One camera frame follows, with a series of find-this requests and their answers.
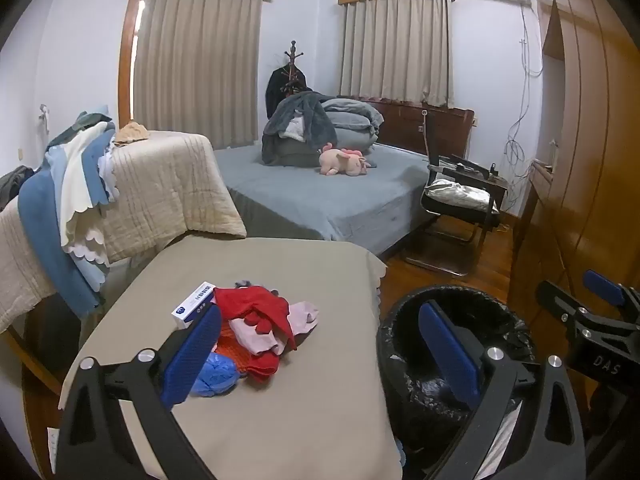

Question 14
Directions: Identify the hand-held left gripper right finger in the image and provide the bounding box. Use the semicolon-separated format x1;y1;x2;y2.
417;300;587;480

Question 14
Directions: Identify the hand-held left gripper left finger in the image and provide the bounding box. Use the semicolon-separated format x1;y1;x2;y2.
54;304;223;480

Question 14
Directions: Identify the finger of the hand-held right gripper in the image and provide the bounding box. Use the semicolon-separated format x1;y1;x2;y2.
536;280;602;342
583;269;640;319

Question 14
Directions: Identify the blue plastic bag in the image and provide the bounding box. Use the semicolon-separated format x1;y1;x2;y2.
192;351;240;398

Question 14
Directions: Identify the orange knitted cloth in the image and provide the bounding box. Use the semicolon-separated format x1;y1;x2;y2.
215;320;251;376

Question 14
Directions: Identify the black-lined trash bin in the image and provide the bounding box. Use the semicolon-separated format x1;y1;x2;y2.
377;284;538;480

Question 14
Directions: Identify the red cloth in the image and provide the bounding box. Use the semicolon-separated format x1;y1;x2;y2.
214;285;298;383

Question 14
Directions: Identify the pink cloth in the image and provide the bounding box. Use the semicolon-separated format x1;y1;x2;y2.
227;301;320;356

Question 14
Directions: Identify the white and blue box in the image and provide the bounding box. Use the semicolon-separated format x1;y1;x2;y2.
171;281;217;331

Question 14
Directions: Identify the grey sock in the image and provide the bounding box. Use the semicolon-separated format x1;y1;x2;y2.
235;279;281;297

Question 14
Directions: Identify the wooden side table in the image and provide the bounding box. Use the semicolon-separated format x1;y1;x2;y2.
515;157;556;241

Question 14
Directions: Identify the light blue scalloped cloth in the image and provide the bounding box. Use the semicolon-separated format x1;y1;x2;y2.
45;142;112;291

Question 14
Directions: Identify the white patterned cushion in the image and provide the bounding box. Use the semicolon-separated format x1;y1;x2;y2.
425;178;497;212

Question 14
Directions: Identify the black metal chair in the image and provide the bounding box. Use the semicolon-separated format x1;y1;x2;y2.
406;152;508;277

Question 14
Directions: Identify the wooden wardrobe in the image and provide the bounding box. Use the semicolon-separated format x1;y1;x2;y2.
509;0;640;321

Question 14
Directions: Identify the wooden chair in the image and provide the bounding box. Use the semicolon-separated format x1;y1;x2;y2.
0;305;66;398

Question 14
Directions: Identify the beige quilt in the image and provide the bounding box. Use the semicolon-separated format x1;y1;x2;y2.
0;130;248;333

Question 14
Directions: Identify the dark blue scalloped cloth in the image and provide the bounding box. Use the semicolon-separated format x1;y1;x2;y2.
19;130;117;317

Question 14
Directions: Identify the bed with grey sheet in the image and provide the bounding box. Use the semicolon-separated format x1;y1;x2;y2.
214;142;436;256

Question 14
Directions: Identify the wooden headboard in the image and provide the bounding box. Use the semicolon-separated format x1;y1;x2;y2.
367;100;476;162

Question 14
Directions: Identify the cream scalloped cloth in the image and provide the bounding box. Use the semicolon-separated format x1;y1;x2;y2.
60;121;118;263

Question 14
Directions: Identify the pink plush toy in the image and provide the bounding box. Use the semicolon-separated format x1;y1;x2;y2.
319;143;373;177

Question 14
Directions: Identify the tan knit cloth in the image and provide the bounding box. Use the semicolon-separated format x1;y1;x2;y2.
114;121;152;146

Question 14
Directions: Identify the folded grey duvet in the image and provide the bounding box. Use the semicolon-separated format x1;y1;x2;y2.
320;97;385;153

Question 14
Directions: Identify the dark grey blanket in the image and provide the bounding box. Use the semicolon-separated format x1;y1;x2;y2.
261;91;338;167

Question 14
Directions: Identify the dark jacket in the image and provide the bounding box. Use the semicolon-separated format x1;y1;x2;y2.
266;66;307;118

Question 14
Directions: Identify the beige curtain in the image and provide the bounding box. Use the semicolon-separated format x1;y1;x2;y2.
340;0;455;108
131;0;263;150

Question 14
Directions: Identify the wooden coat rack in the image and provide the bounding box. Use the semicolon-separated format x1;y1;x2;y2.
282;40;307;96

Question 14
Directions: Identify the wooden window frame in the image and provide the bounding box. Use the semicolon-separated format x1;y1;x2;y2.
117;0;147;128

